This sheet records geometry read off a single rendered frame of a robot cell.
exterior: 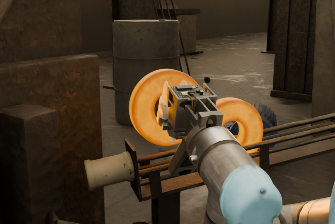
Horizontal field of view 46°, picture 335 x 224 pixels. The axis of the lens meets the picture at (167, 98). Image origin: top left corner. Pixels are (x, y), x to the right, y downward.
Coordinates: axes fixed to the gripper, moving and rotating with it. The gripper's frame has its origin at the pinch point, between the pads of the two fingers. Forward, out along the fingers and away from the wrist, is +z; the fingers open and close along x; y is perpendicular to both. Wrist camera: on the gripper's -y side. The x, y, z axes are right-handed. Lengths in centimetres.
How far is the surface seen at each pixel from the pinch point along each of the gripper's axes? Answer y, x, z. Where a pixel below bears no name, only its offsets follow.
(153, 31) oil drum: -60, -68, 223
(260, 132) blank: -7.7, -20.7, -4.5
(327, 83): -73, -175, 138
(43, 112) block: -0.5, 23.9, -0.7
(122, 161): -10.3, 9.9, -5.2
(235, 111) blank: -2.6, -14.1, -3.1
